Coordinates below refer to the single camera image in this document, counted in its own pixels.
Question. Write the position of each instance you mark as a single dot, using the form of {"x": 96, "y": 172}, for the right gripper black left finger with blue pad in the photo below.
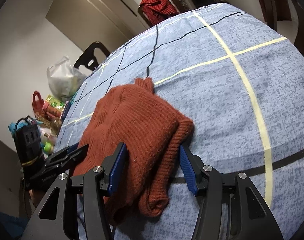
{"x": 99, "y": 182}

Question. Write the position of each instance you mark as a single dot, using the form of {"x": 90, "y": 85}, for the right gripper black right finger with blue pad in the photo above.
{"x": 205, "y": 182}

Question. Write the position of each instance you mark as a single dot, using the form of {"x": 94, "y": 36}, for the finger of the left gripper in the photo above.
{"x": 70, "y": 155}

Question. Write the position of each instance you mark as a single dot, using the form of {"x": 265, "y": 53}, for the rust red knit sweater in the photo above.
{"x": 152, "y": 130}

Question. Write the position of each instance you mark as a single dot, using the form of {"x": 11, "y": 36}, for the person's left hand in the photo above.
{"x": 36, "y": 197}

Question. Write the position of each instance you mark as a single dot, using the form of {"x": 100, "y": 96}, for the white cosmetic bottle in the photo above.
{"x": 47, "y": 136}

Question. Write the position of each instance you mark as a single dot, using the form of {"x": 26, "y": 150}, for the glass jar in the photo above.
{"x": 55, "y": 125}

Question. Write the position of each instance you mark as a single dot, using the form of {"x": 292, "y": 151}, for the dark blue flat case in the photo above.
{"x": 65, "y": 110}

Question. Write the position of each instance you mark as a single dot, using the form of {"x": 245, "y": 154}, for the pink lidded cup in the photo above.
{"x": 48, "y": 108}

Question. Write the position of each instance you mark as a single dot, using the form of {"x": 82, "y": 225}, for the blue thermos jug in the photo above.
{"x": 14, "y": 126}

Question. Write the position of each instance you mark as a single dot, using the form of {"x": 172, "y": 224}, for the green floral box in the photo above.
{"x": 54, "y": 102}

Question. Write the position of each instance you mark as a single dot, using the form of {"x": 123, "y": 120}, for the red gift bag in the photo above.
{"x": 37, "y": 103}

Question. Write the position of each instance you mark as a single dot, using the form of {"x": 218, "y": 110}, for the white plastic bag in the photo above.
{"x": 64, "y": 80}

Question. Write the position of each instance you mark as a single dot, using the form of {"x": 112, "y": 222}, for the black wooden chair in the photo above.
{"x": 88, "y": 59}

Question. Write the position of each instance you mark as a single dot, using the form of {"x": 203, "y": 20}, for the blue checked table cloth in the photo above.
{"x": 240, "y": 82}

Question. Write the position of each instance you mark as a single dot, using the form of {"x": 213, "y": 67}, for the red checked garment on chair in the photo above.
{"x": 156, "y": 11}

